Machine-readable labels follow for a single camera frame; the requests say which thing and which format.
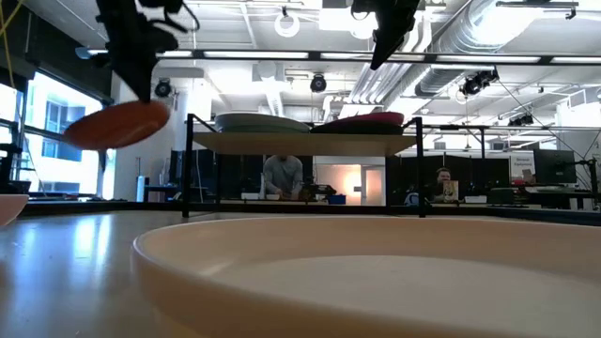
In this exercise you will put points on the cream plate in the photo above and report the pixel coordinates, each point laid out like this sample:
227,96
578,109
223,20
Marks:
328,291

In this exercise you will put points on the black ceiling spotlight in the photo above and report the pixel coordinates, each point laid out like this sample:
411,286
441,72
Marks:
479,82
163,88
318,83

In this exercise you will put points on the black beam with light strips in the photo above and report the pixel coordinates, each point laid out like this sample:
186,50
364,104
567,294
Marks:
313,55

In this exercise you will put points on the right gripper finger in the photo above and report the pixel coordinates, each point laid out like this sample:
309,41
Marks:
379,42
396,33

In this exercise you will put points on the magenta plate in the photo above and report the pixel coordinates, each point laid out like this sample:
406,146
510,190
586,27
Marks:
361,123

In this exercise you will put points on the blue box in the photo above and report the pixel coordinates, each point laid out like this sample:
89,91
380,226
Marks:
336,200

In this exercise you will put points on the silver ventilation duct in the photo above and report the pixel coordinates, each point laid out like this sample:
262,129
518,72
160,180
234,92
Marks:
469,33

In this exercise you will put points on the wooden shelf with black legs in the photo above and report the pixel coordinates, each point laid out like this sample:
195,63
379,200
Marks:
300,143

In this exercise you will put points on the white door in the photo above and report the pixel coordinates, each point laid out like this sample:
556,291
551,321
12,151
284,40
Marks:
373,185

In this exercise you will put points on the light teal plate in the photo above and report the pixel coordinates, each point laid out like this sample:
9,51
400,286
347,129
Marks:
260,123

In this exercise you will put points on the pink plate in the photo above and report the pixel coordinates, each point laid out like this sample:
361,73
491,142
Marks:
11,209

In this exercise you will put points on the orange plate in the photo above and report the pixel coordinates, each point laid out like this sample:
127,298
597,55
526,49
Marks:
117,126

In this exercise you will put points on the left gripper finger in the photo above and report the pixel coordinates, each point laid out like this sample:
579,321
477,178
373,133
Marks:
130,75
149,70

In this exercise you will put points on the black computer monitor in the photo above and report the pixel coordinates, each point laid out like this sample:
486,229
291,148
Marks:
554,166

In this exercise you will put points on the person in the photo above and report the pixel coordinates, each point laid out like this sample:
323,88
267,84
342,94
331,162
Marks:
441,180
283,176

